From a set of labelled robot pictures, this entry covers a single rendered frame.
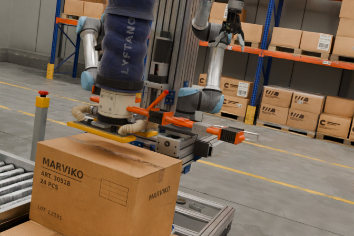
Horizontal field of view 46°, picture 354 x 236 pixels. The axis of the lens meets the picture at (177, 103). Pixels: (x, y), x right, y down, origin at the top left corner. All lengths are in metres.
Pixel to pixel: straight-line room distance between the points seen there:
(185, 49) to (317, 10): 7.84
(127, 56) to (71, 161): 0.55
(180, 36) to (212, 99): 0.47
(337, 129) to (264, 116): 1.46
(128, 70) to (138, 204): 0.59
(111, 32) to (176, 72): 0.77
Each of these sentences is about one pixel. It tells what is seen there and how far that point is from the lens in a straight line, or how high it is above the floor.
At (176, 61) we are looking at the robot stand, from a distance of 2.60.
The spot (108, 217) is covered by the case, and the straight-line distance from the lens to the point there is 1.93.
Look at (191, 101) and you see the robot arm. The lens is 2.38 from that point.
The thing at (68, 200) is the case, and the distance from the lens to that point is 2.06.
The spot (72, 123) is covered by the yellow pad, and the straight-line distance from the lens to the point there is 2.03.
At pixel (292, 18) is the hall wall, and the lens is 10.31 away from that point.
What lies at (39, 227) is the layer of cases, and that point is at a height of 0.54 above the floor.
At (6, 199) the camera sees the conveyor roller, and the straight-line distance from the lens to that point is 2.51.
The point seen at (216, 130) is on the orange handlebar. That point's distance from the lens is 1.76.
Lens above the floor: 1.53
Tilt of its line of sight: 9 degrees down
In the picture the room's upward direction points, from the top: 9 degrees clockwise
